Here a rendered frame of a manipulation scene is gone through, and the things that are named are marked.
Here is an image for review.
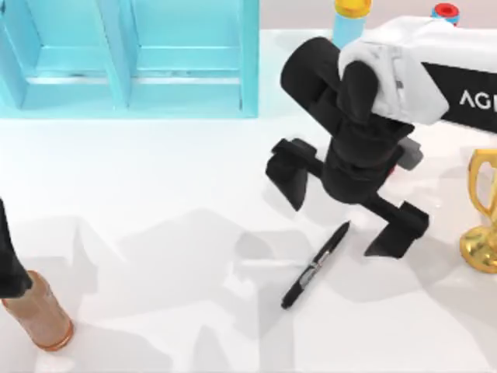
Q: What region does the pale grey rounded box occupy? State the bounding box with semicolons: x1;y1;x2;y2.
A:
395;138;425;173

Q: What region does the black marker pen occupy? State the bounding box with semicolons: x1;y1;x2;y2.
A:
280;220;352;311

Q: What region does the light blue rack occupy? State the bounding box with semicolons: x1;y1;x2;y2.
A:
0;0;259;120

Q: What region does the brown bottle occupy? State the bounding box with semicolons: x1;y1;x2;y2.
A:
0;270;75;353

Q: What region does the gold trophy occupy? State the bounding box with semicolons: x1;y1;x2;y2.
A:
459;147;497;274

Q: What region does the blue bottle with yellow cap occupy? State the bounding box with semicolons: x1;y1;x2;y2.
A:
332;0;374;51

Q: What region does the blue bottle with red cap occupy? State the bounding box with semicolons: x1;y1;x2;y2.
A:
430;2;461;28

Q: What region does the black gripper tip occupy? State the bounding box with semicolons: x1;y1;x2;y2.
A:
0;197;34;302

